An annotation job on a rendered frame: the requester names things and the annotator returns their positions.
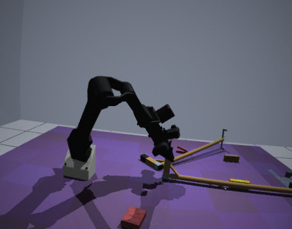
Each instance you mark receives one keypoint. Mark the reddish-brown cube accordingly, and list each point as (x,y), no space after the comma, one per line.
(133,218)

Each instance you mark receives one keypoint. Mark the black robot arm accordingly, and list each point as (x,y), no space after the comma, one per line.
(100,96)

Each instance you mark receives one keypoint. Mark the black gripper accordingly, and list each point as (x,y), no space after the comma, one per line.
(161,147)

